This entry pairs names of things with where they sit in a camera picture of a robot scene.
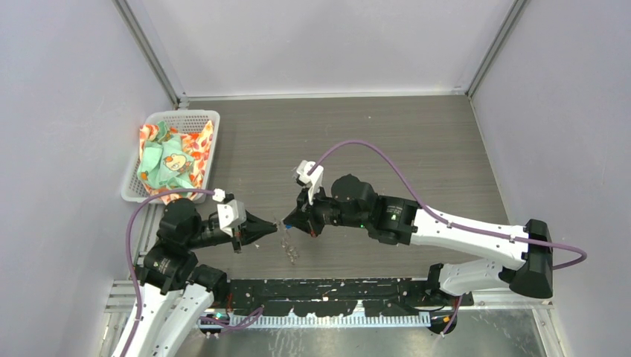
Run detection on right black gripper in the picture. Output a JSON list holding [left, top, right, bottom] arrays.
[[286, 179, 369, 236]]

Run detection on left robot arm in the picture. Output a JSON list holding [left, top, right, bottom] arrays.
[[113, 196, 278, 356]]

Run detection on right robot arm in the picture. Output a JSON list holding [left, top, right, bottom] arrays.
[[283, 175, 554, 306]]

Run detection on colourful patterned cloth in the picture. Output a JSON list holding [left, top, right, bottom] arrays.
[[136, 120, 214, 196]]

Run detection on white plastic basket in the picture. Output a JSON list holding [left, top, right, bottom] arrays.
[[121, 110, 220, 202]]

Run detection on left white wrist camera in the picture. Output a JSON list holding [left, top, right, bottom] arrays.
[[212, 188, 246, 237]]

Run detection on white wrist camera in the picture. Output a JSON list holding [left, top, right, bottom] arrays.
[[212, 188, 246, 237], [293, 160, 324, 205]]

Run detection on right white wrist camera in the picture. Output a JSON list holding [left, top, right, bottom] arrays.
[[293, 160, 324, 205]]

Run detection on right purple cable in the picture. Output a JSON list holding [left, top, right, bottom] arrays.
[[307, 140, 588, 337]]

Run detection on purple cable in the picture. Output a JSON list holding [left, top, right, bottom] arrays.
[[118, 188, 265, 357], [307, 140, 588, 337]]

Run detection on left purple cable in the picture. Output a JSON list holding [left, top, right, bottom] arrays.
[[118, 188, 265, 357]]

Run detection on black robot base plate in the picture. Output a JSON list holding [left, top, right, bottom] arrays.
[[212, 278, 458, 317]]

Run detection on aluminium frame rail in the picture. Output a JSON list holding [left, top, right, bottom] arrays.
[[104, 280, 554, 313]]

